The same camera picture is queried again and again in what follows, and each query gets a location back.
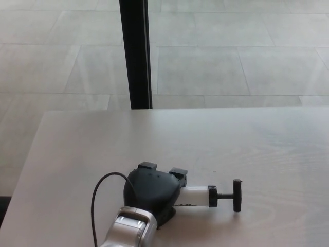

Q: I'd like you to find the black metal post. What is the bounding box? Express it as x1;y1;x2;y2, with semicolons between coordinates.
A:
119;0;154;110

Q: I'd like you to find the white air pump black handle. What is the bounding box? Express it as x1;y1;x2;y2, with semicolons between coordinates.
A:
176;179;243;213

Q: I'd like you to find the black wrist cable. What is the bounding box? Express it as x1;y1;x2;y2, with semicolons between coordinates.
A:
90;171;139;243

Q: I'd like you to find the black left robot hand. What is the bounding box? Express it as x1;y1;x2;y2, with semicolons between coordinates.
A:
123;161;189;230

